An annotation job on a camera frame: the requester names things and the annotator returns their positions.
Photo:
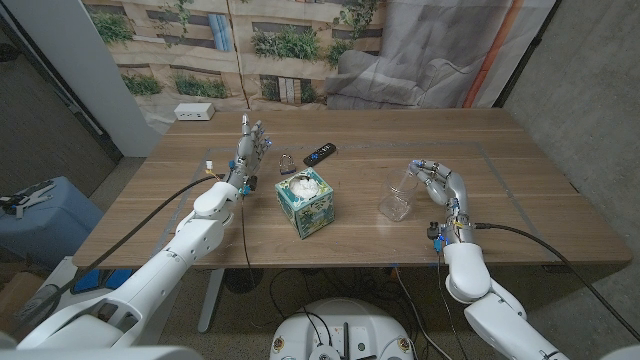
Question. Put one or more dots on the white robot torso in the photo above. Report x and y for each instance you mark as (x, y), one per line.
(100, 354)

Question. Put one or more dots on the brown cardboard box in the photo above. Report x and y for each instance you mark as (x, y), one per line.
(17, 292)

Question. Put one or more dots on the white power strip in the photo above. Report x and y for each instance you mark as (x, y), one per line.
(194, 111)

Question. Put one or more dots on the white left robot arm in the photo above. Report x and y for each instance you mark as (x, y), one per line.
(165, 270)

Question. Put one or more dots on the blue storage bin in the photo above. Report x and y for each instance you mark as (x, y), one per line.
(50, 230)

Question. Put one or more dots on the white table leg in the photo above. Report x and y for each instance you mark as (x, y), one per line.
(210, 300)

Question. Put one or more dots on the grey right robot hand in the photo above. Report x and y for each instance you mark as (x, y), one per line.
(455, 190)

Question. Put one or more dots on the clear plastic cup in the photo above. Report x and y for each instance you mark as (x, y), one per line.
(397, 202)

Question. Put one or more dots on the blue flat panel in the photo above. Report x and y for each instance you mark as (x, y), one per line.
(102, 280)

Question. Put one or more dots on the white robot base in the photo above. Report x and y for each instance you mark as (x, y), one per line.
(340, 325)

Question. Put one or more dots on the grey tool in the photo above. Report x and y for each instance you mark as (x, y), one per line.
(27, 197)

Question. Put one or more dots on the black round floor disc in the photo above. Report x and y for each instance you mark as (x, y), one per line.
(243, 281)

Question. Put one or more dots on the printed fabric backdrop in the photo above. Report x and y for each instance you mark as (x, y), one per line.
(420, 55)

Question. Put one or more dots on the silver padlock with blue base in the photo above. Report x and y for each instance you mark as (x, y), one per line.
(287, 167)

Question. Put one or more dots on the teal patterned tissue box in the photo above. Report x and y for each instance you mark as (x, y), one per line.
(306, 210)

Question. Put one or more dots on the black TV remote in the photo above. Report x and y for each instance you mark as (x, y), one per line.
(319, 154)

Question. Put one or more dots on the small white connector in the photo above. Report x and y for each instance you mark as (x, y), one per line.
(208, 164)

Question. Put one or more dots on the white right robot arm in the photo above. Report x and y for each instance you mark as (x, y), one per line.
(495, 320)

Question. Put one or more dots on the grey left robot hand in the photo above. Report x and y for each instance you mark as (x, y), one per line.
(245, 155)

